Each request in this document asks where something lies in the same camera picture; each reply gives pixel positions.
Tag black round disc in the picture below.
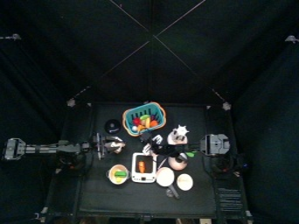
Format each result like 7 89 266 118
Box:
105 118 123 135

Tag yellow toy food piece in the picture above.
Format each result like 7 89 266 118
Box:
114 170 126 183

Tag white toy kitchen scale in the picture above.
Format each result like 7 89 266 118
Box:
131 151 158 185

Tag round cream toy lid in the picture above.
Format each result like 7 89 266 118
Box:
175 173 195 192

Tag white text sticker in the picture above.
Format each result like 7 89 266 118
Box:
218 187 243 213

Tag white toy pot grey handles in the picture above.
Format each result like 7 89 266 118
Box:
107 164 131 186

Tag teal basket orange handles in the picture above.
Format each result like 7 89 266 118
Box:
122 101 169 137

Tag thin white diagonal cord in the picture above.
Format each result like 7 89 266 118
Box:
70 0 207 102
109 0 227 104

